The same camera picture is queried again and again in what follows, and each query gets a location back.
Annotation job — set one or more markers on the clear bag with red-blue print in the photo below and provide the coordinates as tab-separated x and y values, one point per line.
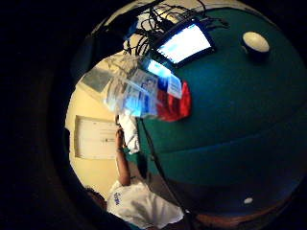
172	102

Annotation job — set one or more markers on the white cloth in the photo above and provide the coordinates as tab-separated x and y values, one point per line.
131	134

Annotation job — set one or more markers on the grey rectangular panel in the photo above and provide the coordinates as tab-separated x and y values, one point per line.
96	79

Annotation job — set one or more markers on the lit monitor screen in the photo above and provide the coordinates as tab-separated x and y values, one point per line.
185	43

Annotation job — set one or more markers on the white cabinet door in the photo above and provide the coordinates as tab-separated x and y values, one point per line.
94	137

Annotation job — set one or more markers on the person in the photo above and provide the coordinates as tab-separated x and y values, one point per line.
140	206

